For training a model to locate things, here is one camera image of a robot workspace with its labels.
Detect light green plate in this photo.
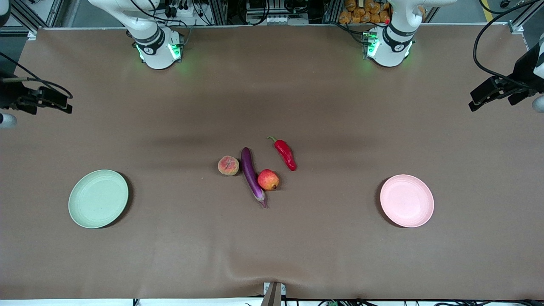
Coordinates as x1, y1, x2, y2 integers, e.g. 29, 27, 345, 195
68, 170, 129, 229

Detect grey metal bracket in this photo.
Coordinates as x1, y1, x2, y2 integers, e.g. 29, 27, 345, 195
261, 282, 286, 306

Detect pink plate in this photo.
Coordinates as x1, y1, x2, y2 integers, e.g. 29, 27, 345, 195
380, 174, 435, 228

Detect red chili pepper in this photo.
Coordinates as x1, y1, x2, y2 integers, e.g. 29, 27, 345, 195
267, 136, 297, 172

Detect purple eggplant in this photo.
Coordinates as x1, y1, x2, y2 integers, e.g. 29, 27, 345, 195
241, 147, 268, 209

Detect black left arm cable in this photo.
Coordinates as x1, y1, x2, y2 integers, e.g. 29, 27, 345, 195
473, 0, 544, 82

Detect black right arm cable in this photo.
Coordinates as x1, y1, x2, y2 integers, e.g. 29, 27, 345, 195
0, 51, 74, 99

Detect white power strip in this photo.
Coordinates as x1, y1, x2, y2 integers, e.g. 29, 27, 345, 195
264, 15, 309, 25

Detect pink-yellow peach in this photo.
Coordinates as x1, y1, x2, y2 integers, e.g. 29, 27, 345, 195
218, 156, 240, 176

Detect bag of orange items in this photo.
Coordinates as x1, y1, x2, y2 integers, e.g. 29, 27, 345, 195
339, 0, 391, 25

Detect red apple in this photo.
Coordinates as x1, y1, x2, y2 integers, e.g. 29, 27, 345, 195
257, 169, 280, 191

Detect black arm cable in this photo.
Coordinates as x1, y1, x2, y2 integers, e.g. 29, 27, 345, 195
0, 51, 74, 99
473, 0, 544, 82

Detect brown table mat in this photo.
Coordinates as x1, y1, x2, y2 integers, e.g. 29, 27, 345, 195
0, 25, 544, 300

